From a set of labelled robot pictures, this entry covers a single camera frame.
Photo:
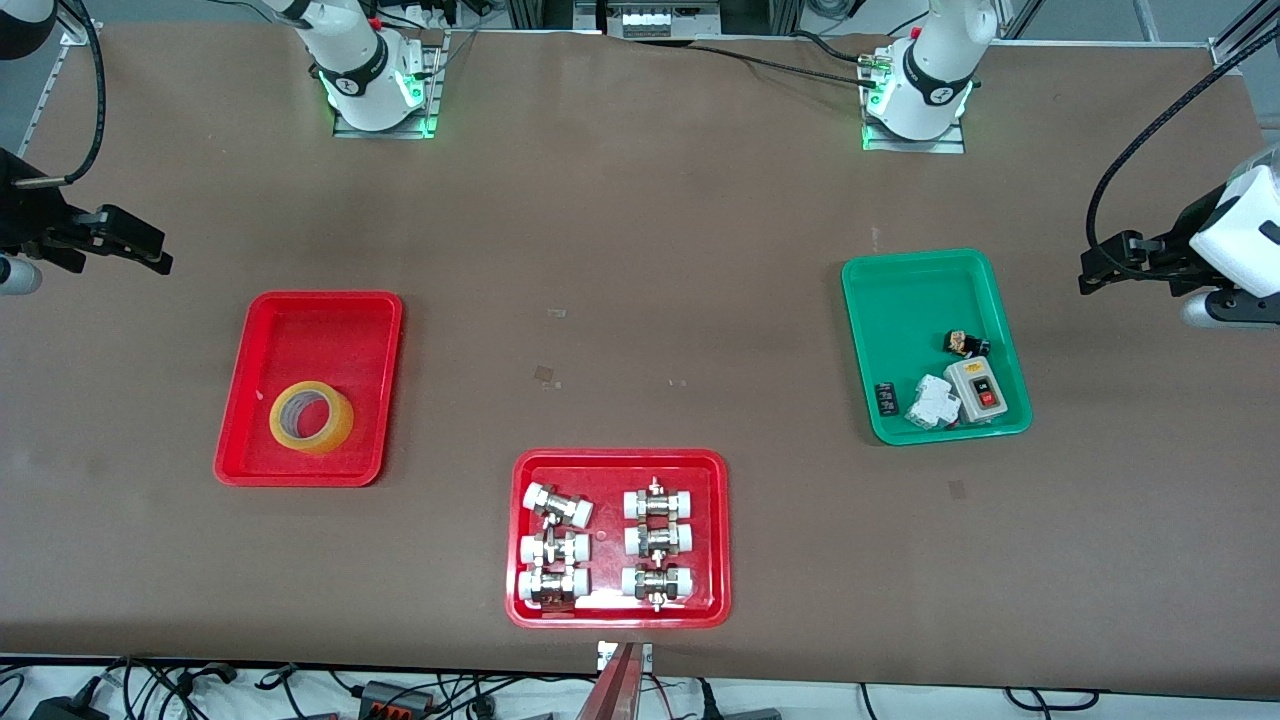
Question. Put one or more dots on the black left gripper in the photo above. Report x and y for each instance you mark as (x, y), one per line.
(1188, 241)

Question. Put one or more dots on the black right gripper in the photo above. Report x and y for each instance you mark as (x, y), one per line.
(27, 222)

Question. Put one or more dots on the yellow tape roll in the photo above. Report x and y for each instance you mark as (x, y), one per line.
(335, 425)

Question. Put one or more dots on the empty red plastic tray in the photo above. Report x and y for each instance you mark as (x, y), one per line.
(310, 330)

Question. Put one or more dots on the green plastic tray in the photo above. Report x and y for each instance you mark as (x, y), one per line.
(900, 310)

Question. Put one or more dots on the red tray holding valves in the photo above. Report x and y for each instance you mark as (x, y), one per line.
(608, 540)

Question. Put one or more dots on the small black brown component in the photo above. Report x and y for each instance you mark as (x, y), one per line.
(962, 343)

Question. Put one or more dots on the white circuit breaker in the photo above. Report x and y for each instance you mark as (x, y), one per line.
(932, 402)

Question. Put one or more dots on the small black terminal block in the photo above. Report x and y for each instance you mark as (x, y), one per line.
(886, 398)

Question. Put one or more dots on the black power adapter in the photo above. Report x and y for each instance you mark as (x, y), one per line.
(65, 710)

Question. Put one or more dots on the metal valve white caps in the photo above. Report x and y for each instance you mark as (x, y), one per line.
(553, 584)
(657, 582)
(555, 549)
(557, 506)
(658, 503)
(658, 540)

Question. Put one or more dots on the white power strip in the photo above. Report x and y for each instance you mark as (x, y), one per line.
(665, 22)

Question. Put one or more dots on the reddish metal bar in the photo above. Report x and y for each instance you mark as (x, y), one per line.
(612, 695)

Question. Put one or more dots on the aluminium table edge rail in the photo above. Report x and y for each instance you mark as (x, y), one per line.
(47, 95)

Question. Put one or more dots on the aluminium corner bracket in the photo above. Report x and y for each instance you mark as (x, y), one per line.
(70, 38)
(1228, 58)

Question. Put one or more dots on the grey switch box red button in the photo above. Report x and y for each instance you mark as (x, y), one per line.
(975, 392)

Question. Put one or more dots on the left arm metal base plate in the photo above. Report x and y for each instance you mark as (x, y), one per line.
(950, 143)

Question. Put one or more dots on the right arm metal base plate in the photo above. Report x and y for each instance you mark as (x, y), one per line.
(432, 100)

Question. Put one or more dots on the aluminium frame post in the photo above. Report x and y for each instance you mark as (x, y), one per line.
(530, 12)

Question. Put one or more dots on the silver metal bracket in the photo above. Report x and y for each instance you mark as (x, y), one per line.
(604, 660)

